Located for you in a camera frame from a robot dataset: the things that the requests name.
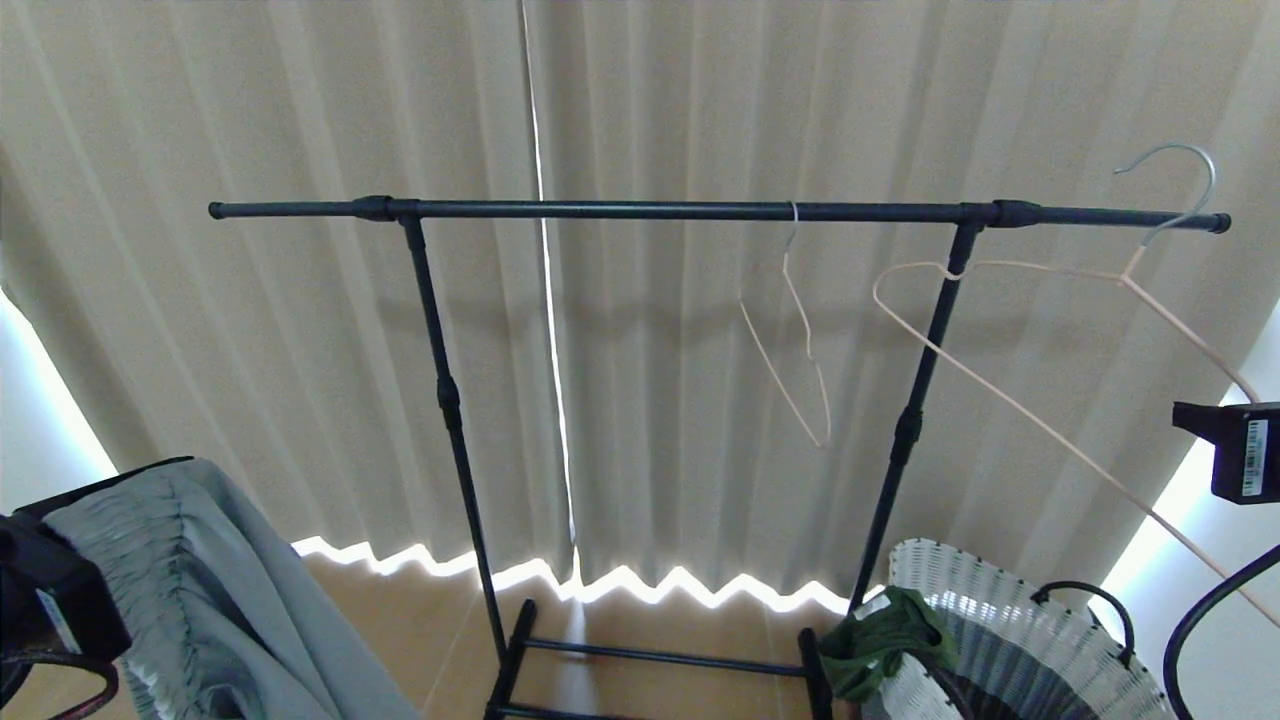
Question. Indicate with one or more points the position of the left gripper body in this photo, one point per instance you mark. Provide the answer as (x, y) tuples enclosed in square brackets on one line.
[(40, 590)]

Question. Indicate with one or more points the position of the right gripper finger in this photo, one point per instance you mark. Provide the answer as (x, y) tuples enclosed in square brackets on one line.
[(1195, 416)]

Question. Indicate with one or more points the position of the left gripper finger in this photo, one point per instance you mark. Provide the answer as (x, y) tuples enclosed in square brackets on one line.
[(50, 512)]

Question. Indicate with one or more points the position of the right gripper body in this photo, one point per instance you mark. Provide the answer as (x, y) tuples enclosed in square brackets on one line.
[(1235, 455)]

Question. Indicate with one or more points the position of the pink clothes hanger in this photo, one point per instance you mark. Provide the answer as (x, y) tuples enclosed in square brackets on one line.
[(800, 310), (1127, 277)]

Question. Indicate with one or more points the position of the pale grey shorts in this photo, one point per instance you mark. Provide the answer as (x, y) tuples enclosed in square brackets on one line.
[(220, 600)]

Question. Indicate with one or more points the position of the green shirt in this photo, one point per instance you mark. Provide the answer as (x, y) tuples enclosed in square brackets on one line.
[(880, 640)]

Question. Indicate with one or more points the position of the white laundry basket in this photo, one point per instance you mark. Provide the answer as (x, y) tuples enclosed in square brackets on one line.
[(1100, 680)]

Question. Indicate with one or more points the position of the black clothes rack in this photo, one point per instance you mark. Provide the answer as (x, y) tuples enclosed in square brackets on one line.
[(600, 211)]

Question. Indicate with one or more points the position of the beige curtain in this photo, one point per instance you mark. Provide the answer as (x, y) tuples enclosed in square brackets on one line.
[(300, 120)]

